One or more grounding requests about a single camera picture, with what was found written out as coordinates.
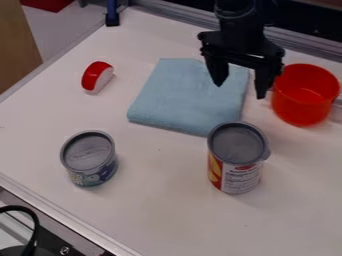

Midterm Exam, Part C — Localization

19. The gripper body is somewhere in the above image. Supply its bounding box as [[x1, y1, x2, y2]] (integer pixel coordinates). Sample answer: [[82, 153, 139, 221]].
[[196, 27, 286, 72]]

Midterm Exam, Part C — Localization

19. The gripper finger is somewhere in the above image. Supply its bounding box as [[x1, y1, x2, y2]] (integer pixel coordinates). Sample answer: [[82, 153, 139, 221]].
[[252, 63, 284, 100], [203, 53, 232, 88]]

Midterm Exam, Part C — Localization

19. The blue cloth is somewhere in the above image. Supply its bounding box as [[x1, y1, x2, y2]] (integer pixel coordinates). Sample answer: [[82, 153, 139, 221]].
[[125, 57, 252, 137]]

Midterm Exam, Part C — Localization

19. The red cup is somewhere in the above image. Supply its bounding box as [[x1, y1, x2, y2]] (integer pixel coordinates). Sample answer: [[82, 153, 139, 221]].
[[271, 63, 342, 127]]

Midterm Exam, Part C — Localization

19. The red and white tall can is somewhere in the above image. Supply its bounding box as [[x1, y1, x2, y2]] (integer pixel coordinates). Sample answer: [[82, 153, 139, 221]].
[[205, 121, 273, 196]]

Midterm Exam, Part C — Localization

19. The blue clamp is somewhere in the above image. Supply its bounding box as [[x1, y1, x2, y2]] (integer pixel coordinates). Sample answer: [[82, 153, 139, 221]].
[[104, 0, 122, 27]]

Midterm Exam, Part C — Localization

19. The red and white toy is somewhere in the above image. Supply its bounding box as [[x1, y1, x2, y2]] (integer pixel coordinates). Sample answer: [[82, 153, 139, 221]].
[[80, 60, 115, 93]]

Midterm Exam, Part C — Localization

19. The blue short can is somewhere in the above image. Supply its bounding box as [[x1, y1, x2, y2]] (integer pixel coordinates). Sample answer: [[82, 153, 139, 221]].
[[58, 130, 121, 188]]

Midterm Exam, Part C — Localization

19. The red box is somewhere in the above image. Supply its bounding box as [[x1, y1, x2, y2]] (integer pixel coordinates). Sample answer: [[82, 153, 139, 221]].
[[18, 0, 77, 14]]

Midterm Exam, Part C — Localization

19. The wooden board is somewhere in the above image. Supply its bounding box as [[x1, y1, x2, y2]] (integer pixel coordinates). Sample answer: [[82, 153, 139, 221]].
[[0, 0, 45, 95]]

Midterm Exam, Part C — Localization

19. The black cable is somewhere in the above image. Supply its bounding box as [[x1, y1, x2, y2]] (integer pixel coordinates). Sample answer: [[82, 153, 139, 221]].
[[0, 205, 42, 256]]

